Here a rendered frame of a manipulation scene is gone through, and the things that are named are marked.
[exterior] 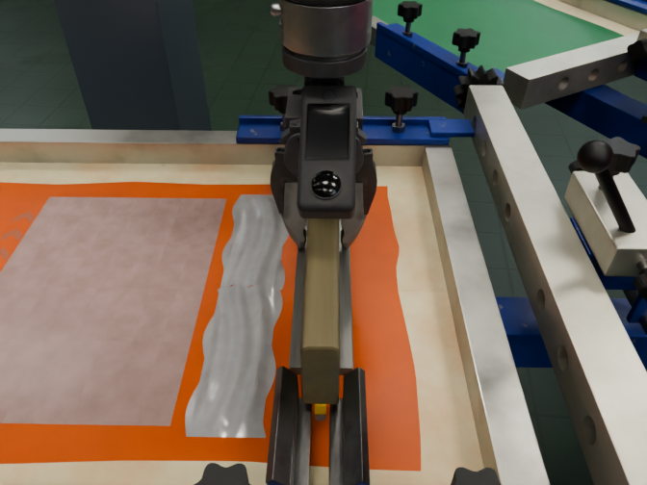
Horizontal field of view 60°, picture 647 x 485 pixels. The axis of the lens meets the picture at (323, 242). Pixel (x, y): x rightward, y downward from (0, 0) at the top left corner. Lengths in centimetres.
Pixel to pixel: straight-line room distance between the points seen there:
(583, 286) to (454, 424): 17
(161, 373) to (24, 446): 13
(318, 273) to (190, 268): 23
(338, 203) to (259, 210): 31
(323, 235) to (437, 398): 18
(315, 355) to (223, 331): 18
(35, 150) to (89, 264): 26
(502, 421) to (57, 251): 53
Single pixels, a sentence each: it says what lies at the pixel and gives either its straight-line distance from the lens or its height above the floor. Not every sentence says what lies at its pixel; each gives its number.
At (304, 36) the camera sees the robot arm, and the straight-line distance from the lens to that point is 46.
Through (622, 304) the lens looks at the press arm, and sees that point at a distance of 75.
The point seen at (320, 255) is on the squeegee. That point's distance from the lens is 49.
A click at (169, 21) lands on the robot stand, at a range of 110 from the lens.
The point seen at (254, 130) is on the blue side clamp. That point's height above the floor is 100.
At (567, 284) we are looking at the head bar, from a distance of 56.
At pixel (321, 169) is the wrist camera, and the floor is 116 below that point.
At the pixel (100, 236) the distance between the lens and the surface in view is 75.
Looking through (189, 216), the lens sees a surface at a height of 95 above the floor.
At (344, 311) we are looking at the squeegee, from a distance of 54.
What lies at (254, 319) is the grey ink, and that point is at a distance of 60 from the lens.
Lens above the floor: 141
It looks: 41 degrees down
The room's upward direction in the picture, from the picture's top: straight up
